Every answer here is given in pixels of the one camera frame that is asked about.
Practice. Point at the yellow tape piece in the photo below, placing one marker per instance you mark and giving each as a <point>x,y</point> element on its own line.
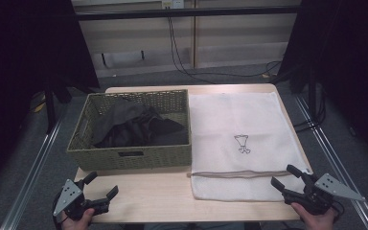
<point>40,107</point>

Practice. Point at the green woven basket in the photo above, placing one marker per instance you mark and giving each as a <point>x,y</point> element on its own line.
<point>108,158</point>

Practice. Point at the aluminium floor rail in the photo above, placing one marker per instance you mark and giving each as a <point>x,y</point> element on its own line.
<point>338,159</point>
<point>28,185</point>

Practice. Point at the person's right hand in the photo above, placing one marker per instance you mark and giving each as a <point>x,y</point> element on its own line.
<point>316,221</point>

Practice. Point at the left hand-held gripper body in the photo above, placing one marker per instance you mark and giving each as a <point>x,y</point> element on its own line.
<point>67,195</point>

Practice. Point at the dark grey garment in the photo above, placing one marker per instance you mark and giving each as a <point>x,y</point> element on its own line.
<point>118,116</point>

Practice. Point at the black curtain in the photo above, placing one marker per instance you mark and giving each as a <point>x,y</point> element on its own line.
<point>348,64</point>
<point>19,64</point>

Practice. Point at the white mesh laundry bag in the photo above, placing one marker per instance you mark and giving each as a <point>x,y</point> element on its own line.
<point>236,111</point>

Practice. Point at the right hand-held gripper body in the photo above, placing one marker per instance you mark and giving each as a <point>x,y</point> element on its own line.
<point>319,193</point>

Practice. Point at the black garment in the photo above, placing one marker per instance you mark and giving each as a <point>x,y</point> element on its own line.
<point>167,129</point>

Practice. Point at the person's left hand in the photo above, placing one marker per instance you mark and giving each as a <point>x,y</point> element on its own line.
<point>76,223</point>

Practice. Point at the black horizontal bar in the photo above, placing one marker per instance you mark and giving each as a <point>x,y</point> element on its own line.
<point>185,12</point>

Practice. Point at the black stand leg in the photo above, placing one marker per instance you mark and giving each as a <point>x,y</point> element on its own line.
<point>50,108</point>
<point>313,96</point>

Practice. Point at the wall power outlet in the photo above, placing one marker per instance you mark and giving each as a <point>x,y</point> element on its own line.
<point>172,4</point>

